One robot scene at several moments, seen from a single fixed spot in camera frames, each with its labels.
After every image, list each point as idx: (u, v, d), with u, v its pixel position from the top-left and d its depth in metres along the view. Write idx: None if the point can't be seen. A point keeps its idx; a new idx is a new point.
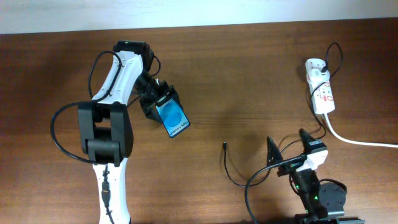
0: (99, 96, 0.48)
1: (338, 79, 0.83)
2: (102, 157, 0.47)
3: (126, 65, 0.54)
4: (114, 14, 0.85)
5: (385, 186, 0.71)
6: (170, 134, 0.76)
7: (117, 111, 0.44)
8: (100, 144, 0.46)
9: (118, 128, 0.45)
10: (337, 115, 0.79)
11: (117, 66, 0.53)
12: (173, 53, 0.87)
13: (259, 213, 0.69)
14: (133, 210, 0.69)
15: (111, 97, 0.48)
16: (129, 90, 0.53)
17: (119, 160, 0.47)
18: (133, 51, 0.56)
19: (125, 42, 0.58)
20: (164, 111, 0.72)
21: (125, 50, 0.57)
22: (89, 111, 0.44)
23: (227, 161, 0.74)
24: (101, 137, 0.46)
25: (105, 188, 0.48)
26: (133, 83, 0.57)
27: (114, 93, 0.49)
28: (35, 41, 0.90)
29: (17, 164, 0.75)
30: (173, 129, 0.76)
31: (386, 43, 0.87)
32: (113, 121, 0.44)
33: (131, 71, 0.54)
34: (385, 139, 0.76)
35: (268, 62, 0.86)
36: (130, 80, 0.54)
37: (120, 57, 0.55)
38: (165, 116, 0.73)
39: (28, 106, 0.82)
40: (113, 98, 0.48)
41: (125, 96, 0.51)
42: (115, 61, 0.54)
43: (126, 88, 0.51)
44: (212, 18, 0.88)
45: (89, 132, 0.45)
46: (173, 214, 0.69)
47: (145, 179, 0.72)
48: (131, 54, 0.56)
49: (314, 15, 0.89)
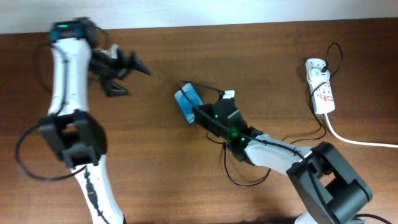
0: (56, 107, 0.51)
1: (338, 79, 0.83)
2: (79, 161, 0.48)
3: (71, 60, 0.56)
4: (114, 14, 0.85)
5: (385, 186, 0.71)
6: (189, 121, 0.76)
7: (79, 117, 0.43)
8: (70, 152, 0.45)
9: (86, 133, 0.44)
10: (337, 115, 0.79)
11: (62, 63, 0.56)
12: (173, 53, 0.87)
13: (259, 213, 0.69)
14: (134, 210, 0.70)
15: (66, 106, 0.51)
16: (84, 81, 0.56)
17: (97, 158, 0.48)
18: (73, 40, 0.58)
19: (60, 28, 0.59)
20: (181, 99, 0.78)
21: (64, 40, 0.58)
22: (51, 129, 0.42)
23: (227, 160, 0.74)
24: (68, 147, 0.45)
25: (90, 190, 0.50)
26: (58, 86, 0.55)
27: (68, 98, 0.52)
28: (35, 42, 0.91)
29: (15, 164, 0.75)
30: (191, 116, 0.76)
31: (386, 44, 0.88)
32: (78, 128, 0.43)
33: (78, 67, 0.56)
34: (385, 139, 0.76)
35: (268, 62, 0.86)
36: (84, 75, 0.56)
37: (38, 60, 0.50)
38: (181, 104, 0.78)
39: (28, 105, 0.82)
40: (71, 103, 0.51)
41: (81, 88, 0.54)
42: (60, 57, 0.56)
43: (79, 87, 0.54)
44: (212, 19, 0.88)
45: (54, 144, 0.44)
46: (173, 214, 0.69)
47: (146, 179, 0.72)
48: (70, 42, 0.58)
49: (314, 15, 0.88)
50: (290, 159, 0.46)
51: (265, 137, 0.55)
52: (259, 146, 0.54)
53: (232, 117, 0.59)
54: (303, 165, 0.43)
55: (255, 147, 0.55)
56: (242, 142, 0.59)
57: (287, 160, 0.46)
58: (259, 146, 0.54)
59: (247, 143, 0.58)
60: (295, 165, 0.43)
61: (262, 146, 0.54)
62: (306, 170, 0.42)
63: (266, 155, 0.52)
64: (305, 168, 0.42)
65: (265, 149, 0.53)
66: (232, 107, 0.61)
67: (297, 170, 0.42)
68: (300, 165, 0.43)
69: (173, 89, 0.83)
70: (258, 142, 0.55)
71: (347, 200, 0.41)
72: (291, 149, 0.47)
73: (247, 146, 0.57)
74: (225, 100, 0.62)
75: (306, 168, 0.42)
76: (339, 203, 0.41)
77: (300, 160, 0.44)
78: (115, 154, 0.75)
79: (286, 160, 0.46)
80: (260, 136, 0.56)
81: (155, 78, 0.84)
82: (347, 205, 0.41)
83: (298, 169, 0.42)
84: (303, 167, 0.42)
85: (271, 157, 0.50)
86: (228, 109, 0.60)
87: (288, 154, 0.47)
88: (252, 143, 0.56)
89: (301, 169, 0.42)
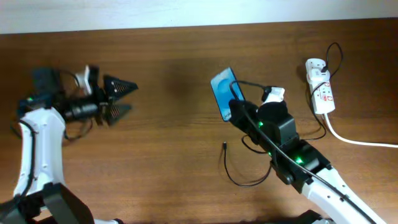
0: (22, 184, 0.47)
1: (338, 79, 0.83)
2: (28, 180, 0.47)
3: (39, 130, 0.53)
4: (114, 14, 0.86)
5: (385, 186, 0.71)
6: (224, 117, 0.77)
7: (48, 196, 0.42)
8: (40, 169, 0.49)
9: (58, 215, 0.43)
10: (337, 114, 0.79)
11: (30, 135, 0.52)
12: (173, 53, 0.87)
13: (259, 213, 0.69)
14: (132, 210, 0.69)
15: (35, 180, 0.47)
16: (45, 147, 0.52)
17: (50, 192, 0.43)
18: (42, 109, 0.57)
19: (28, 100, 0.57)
20: (219, 88, 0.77)
21: (32, 112, 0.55)
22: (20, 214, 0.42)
23: (227, 160, 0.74)
24: (40, 160, 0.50)
25: None
26: (23, 106, 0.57)
27: (40, 129, 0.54)
28: (34, 41, 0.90)
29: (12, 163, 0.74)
30: (227, 112, 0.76)
31: (385, 43, 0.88)
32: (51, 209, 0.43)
33: (51, 134, 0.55)
34: (385, 139, 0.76)
35: (268, 62, 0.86)
36: (53, 142, 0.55)
37: (73, 104, 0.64)
38: (219, 94, 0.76)
39: None
40: (45, 137, 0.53)
41: (53, 122, 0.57)
42: (25, 130, 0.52)
43: (47, 156, 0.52)
44: (212, 19, 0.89)
45: (27, 158, 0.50)
46: (173, 214, 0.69)
47: (145, 178, 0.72)
48: (39, 112, 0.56)
49: (313, 15, 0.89)
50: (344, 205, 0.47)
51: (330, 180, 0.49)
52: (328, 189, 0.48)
53: (284, 129, 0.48)
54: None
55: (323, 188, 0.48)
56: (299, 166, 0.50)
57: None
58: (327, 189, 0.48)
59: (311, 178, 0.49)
60: None
61: (336, 199, 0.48)
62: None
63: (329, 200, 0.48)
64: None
65: (339, 205, 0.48)
66: (287, 116, 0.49)
67: None
68: None
69: (173, 88, 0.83)
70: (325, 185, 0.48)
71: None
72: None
73: (311, 183, 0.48)
74: (278, 106, 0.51)
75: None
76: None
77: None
78: (116, 154, 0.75)
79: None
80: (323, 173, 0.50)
81: (155, 78, 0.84)
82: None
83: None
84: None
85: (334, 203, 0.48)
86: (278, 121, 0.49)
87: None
88: (318, 182, 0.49)
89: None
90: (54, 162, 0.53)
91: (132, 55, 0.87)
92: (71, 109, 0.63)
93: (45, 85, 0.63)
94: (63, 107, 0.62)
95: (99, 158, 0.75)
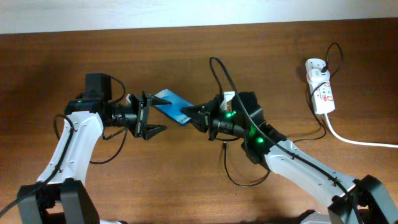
0: (47, 173, 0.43)
1: (338, 79, 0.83)
2: (53, 171, 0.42)
3: (79, 129, 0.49)
4: (114, 14, 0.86)
5: (387, 186, 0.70)
6: (181, 122, 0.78)
7: (69, 190, 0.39)
8: (66, 163, 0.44)
9: (71, 210, 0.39)
10: (337, 114, 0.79)
11: (69, 131, 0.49)
12: (173, 53, 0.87)
13: (259, 213, 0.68)
14: (132, 210, 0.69)
15: (60, 172, 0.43)
16: (84, 147, 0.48)
17: (68, 186, 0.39)
18: (88, 111, 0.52)
19: (77, 102, 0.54)
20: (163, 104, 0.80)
21: (78, 111, 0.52)
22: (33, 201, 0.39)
23: (227, 160, 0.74)
24: (69, 157, 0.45)
25: None
26: (69, 107, 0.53)
27: (79, 127, 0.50)
28: (34, 41, 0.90)
29: (10, 162, 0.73)
30: (182, 116, 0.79)
31: (385, 44, 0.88)
32: (65, 202, 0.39)
33: (86, 135, 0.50)
34: (385, 139, 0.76)
35: (268, 62, 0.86)
36: (87, 144, 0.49)
37: (118, 111, 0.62)
38: (166, 107, 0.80)
39: (26, 104, 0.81)
40: (80, 136, 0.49)
41: (93, 126, 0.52)
42: (67, 126, 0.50)
43: (80, 155, 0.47)
44: (211, 19, 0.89)
45: (59, 152, 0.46)
46: (173, 214, 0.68)
47: (145, 178, 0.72)
48: (86, 114, 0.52)
49: (313, 15, 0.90)
50: (329, 188, 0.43)
51: (291, 149, 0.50)
52: (285, 158, 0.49)
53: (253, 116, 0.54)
54: (346, 201, 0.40)
55: (280, 157, 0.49)
56: (260, 145, 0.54)
57: (325, 190, 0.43)
58: (285, 158, 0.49)
59: (268, 149, 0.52)
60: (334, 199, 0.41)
61: (287, 159, 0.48)
62: (346, 211, 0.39)
63: (293, 171, 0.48)
64: (346, 209, 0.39)
65: (291, 164, 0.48)
66: (255, 106, 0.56)
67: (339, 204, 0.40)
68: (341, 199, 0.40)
69: (173, 88, 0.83)
70: (284, 153, 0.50)
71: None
72: (332, 177, 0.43)
73: (268, 153, 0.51)
74: (248, 99, 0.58)
75: (347, 208, 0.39)
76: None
77: (342, 193, 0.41)
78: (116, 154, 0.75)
79: (324, 190, 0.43)
80: (285, 145, 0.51)
81: (155, 78, 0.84)
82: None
83: (341, 202, 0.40)
84: (346, 205, 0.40)
85: (300, 175, 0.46)
86: (251, 108, 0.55)
87: (326, 182, 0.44)
88: (273, 149, 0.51)
89: (343, 207, 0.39)
90: (83, 163, 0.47)
91: (131, 55, 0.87)
92: (115, 114, 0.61)
93: (96, 90, 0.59)
94: (106, 112, 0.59)
95: (100, 158, 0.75)
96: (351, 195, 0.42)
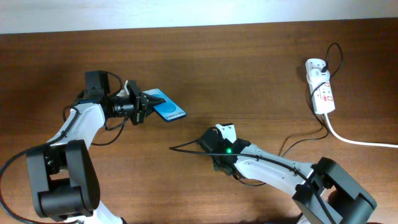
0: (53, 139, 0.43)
1: (338, 79, 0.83)
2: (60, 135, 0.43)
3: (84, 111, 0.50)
4: (114, 14, 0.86)
5: (386, 186, 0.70)
6: (166, 117, 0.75)
7: (74, 147, 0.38)
8: (72, 132, 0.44)
9: (74, 169, 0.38)
10: (337, 114, 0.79)
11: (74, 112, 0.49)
12: (173, 53, 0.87)
13: (259, 213, 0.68)
14: (132, 210, 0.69)
15: (66, 138, 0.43)
16: (89, 127, 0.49)
17: (73, 145, 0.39)
18: (92, 102, 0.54)
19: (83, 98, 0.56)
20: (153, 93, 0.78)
21: (83, 101, 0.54)
22: (39, 157, 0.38)
23: None
24: (75, 126, 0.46)
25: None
26: (75, 103, 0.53)
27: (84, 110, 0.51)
28: (34, 41, 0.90)
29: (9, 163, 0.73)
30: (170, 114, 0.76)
31: (385, 44, 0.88)
32: (69, 160, 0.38)
33: (89, 117, 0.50)
34: (385, 139, 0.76)
35: (268, 61, 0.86)
36: (91, 126, 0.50)
37: (116, 102, 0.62)
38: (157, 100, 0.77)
39: (27, 104, 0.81)
40: (85, 116, 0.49)
41: (96, 112, 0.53)
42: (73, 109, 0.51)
43: (85, 131, 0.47)
44: (210, 20, 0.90)
45: (65, 124, 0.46)
46: (173, 214, 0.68)
47: (145, 178, 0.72)
48: (89, 103, 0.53)
49: (312, 15, 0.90)
50: (292, 180, 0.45)
51: (254, 152, 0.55)
52: (251, 162, 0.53)
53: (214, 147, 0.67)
54: (306, 188, 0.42)
55: (247, 162, 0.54)
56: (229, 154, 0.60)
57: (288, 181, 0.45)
58: (250, 162, 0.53)
59: (237, 157, 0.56)
60: (297, 188, 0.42)
61: (254, 162, 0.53)
62: (308, 197, 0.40)
63: (260, 172, 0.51)
64: (308, 194, 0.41)
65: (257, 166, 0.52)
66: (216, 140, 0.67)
67: (301, 193, 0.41)
68: (302, 186, 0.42)
69: (172, 88, 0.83)
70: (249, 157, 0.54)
71: (355, 216, 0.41)
72: (291, 167, 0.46)
73: (237, 161, 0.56)
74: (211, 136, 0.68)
75: (308, 193, 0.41)
76: (348, 219, 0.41)
77: (303, 181, 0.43)
78: (115, 154, 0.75)
79: (287, 181, 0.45)
80: (248, 150, 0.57)
81: (155, 78, 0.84)
82: (358, 221, 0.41)
83: (302, 190, 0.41)
84: (306, 191, 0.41)
85: (269, 174, 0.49)
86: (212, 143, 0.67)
87: (288, 173, 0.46)
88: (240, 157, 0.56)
89: (305, 193, 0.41)
90: (86, 139, 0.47)
91: (131, 55, 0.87)
92: (114, 106, 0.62)
93: (97, 87, 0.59)
94: (107, 108, 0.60)
95: (99, 158, 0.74)
96: (311, 180, 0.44)
